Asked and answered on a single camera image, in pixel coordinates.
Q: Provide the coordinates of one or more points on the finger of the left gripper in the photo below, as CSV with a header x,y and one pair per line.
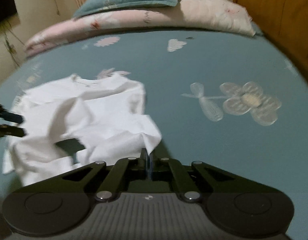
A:
x,y
6,130
10,117

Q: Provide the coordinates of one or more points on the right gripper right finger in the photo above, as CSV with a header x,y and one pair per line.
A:
x,y
237,205

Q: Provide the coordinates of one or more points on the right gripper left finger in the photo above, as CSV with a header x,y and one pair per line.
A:
x,y
58,204

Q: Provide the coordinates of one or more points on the white long-sleeve shirt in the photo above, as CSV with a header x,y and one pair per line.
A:
x,y
72,122

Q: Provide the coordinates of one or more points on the teal floral bed sheet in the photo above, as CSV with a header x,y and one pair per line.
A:
x,y
231,101

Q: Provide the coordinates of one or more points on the wooden headboard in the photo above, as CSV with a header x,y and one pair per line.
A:
x,y
285,24

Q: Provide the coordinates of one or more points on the pink floral folded quilt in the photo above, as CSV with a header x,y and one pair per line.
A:
x,y
218,15

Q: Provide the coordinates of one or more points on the wall-mounted black television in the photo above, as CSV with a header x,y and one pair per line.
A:
x,y
7,9

